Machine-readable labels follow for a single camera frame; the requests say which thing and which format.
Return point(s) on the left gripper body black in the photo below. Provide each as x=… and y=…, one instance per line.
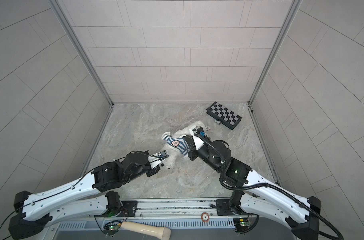
x=150, y=173

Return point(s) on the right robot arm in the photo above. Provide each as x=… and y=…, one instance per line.
x=253, y=194

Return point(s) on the left circuit board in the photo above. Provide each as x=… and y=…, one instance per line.
x=111, y=228

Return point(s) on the circuit board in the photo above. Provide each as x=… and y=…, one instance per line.
x=241, y=225
x=111, y=228

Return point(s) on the red round sticker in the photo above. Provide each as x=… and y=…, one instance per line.
x=205, y=217

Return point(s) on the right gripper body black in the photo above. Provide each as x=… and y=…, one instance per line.
x=194, y=154

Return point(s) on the black white checkerboard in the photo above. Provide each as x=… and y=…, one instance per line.
x=224, y=115

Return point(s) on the beige cylindrical handle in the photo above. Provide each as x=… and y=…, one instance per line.
x=161, y=233

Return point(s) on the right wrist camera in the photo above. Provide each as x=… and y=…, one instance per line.
x=198, y=134

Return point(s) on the right circuit board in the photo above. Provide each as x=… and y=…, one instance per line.
x=241, y=225

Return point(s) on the aluminium mounting rail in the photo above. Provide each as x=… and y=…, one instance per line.
x=176, y=207

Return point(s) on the white teddy bear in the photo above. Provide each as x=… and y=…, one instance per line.
x=173, y=154

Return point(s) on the blue white striped sweater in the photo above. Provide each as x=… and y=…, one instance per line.
x=176, y=143

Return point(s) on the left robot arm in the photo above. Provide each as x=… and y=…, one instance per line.
x=93, y=194

